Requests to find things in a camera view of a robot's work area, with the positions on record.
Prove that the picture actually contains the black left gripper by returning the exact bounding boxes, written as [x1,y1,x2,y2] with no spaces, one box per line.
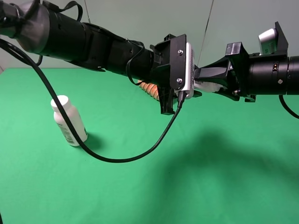
[150,34,202,114]

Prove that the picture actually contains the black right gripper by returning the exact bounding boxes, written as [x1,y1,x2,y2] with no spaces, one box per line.
[195,42,256,102]

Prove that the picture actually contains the white bottle with brush top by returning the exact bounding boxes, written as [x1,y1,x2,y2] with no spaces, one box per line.
[194,81,224,93]

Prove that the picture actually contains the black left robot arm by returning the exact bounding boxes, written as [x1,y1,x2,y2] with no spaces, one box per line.
[0,0,201,114]

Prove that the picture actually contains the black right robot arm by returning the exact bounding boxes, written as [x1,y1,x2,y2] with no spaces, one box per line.
[194,42,299,102]

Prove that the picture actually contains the orange striped bread loaf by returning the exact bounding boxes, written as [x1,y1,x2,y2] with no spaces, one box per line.
[138,80,159,101]

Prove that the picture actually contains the green table cloth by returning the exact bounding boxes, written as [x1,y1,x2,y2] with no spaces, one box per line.
[0,69,299,224]

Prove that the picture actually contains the white capped plastic bottle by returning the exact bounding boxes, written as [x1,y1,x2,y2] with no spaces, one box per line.
[50,95,88,147]

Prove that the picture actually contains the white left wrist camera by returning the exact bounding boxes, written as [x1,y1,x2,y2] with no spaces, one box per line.
[182,42,194,99]

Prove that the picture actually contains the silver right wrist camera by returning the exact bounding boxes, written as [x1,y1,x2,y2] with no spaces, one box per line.
[258,28,278,55]

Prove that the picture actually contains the black camera cable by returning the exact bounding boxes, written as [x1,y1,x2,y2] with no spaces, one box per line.
[0,38,186,163]

